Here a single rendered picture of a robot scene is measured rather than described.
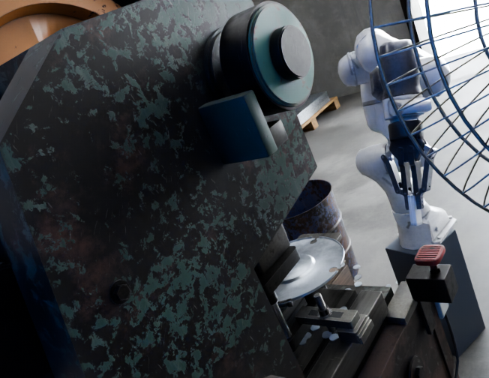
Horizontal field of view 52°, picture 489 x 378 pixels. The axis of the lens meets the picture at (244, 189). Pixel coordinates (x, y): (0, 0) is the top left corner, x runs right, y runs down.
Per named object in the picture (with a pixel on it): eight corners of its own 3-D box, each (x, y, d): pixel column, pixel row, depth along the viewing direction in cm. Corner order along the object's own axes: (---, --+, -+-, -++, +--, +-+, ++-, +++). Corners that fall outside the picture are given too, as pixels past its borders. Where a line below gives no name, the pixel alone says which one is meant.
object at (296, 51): (125, 139, 138) (96, 77, 132) (336, 84, 93) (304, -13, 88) (74, 167, 125) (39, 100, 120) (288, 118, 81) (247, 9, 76)
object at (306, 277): (220, 301, 133) (219, 299, 133) (276, 239, 152) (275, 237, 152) (312, 309, 114) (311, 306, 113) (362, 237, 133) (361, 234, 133)
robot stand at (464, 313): (445, 314, 209) (414, 222, 194) (486, 328, 193) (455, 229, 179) (418, 341, 201) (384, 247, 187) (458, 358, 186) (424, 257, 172)
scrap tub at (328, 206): (310, 253, 300) (280, 183, 284) (374, 253, 272) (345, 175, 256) (274, 299, 271) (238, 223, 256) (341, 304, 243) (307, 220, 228)
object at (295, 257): (244, 263, 134) (236, 246, 133) (306, 264, 121) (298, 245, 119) (208, 302, 124) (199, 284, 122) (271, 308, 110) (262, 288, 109)
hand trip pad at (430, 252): (429, 269, 125) (421, 244, 123) (454, 269, 121) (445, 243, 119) (420, 286, 121) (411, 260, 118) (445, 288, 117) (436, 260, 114)
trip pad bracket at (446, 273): (432, 321, 133) (410, 259, 126) (470, 325, 126) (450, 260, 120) (425, 337, 129) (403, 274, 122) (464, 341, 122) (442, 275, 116)
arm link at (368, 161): (378, 202, 190) (357, 143, 183) (427, 196, 179) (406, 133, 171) (369, 217, 182) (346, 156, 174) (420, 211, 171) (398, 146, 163)
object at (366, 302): (251, 299, 154) (244, 283, 152) (389, 310, 124) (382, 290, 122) (190, 373, 134) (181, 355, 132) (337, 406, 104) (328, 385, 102)
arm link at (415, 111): (393, 101, 121) (395, 124, 121) (367, 100, 112) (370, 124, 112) (445, 91, 113) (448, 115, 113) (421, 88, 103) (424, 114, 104)
